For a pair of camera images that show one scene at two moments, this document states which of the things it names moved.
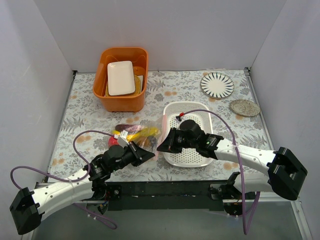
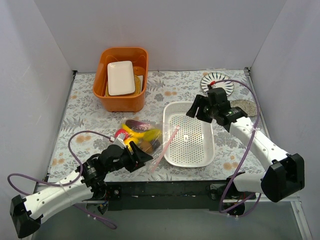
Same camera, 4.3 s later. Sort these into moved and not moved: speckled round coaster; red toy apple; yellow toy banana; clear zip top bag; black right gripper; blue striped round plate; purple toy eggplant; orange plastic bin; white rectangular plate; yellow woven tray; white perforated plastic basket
Moved: yellow toy banana; purple toy eggplant; red toy apple; black right gripper; clear zip top bag
Not moved: white perforated plastic basket; white rectangular plate; blue striped round plate; orange plastic bin; speckled round coaster; yellow woven tray
